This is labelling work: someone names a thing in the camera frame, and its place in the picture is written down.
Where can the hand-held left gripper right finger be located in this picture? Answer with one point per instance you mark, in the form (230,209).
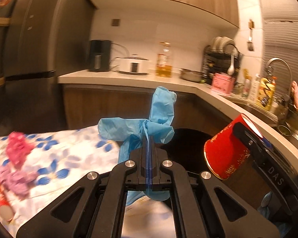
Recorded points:
(156,171)

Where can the window blinds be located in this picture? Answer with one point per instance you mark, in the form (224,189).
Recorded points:
(283,17)

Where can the red paper cup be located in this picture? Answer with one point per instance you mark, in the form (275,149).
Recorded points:
(223,151)

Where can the black trash bin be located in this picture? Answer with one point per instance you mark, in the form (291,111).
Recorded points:
(191,148)

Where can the black air fryer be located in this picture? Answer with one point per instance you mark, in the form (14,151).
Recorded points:
(99,55)

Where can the white bottle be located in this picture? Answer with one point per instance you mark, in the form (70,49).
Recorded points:
(254,88)

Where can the white ladle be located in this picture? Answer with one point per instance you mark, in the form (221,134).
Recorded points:
(231,67)

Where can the purple disposable glove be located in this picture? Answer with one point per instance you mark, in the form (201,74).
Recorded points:
(17,181)

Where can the pink utensil holder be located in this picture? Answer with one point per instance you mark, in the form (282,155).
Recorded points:
(223,83)

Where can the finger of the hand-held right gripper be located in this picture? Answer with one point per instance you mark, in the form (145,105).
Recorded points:
(266,144)
(275,178)

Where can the kitchen counter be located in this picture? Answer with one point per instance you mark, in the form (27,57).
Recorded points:
(129,78)

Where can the steel refrigerator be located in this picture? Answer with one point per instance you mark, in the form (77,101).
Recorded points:
(39,42)

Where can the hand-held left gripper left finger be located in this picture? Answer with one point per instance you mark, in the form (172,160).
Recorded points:
(142,168)

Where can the person's right hand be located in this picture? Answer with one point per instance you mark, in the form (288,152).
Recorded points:
(267,203)

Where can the wooden framed glass door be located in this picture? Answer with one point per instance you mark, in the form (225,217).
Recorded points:
(0,21)

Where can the hanging metal spatula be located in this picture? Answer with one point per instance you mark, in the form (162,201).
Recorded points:
(250,43)

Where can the black dish rack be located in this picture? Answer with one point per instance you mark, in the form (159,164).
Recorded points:
(211,62)

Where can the yellow detergent bottle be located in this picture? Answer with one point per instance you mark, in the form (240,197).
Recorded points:
(265,93)

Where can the pink plastic bag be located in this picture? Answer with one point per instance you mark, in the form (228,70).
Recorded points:
(16,148)

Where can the blue disposable glove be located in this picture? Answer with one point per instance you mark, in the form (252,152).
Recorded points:
(161,114)

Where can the wall socket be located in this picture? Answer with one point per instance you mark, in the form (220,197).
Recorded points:
(115,22)

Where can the white plate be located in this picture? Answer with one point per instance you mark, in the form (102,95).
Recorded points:
(217,43)
(228,43)

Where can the white slow cooker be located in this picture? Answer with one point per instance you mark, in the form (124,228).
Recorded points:
(134,65)

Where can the blue floral tablecloth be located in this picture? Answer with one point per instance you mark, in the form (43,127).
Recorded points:
(64,158)

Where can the red cylindrical canister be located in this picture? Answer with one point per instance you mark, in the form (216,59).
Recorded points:
(0,198)

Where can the steel pot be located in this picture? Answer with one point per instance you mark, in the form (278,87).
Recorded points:
(192,76)

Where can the cooking oil bottle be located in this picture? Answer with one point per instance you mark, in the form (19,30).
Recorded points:
(164,62)

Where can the steel faucet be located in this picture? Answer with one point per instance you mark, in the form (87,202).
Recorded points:
(279,60)

